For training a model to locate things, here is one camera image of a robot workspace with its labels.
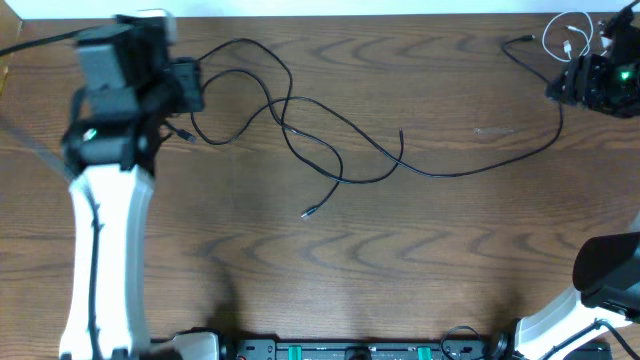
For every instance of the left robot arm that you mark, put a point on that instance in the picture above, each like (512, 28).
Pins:
(132, 87)

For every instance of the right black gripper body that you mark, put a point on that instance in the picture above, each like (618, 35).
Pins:
(591, 76)

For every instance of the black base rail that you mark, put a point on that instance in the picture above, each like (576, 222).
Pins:
(267, 349)

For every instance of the cardboard box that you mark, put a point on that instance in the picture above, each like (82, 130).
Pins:
(10, 29)

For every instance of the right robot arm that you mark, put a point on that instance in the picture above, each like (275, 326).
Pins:
(604, 294)

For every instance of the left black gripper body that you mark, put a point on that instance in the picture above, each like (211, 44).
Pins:
(187, 84)

